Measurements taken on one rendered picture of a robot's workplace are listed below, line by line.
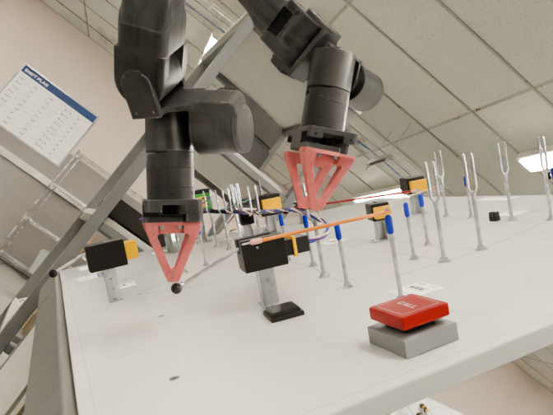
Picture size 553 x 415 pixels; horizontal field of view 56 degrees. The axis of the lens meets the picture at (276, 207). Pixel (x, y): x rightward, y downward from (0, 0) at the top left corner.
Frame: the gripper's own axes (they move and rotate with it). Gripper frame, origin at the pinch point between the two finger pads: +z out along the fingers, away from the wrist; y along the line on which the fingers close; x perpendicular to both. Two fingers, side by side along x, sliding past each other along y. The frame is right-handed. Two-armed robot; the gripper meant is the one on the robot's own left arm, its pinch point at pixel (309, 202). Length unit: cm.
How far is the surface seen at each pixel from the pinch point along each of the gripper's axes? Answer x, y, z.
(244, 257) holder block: 7.8, -2.1, 7.9
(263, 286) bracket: 4.6, -0.9, 11.4
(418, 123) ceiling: -193, 347, -87
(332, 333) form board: 0.5, -16.0, 12.7
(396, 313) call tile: -1.4, -24.6, 8.3
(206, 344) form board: 11.9, -9.4, 16.9
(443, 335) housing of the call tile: -5.5, -25.7, 9.5
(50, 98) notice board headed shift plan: 179, 748, -98
